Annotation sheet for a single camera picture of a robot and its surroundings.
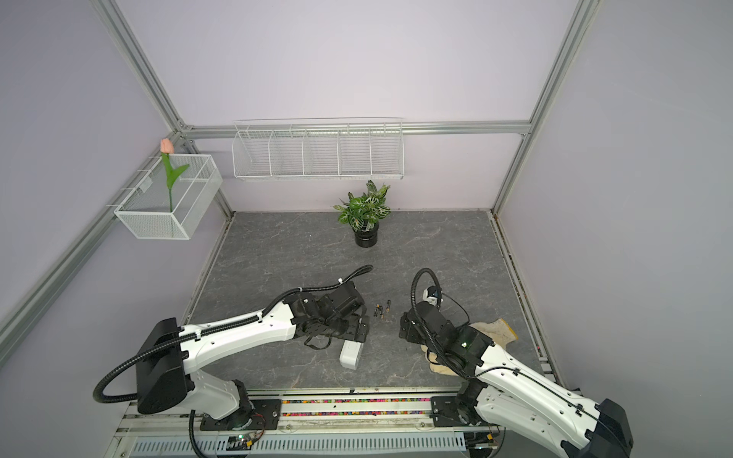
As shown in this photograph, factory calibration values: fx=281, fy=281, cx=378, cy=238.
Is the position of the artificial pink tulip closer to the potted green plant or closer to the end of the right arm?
the potted green plant

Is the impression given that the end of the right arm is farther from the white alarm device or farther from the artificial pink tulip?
the artificial pink tulip

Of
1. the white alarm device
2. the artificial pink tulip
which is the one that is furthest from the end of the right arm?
→ the artificial pink tulip

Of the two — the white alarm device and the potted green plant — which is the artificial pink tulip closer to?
the potted green plant

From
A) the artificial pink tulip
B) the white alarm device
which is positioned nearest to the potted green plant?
the white alarm device
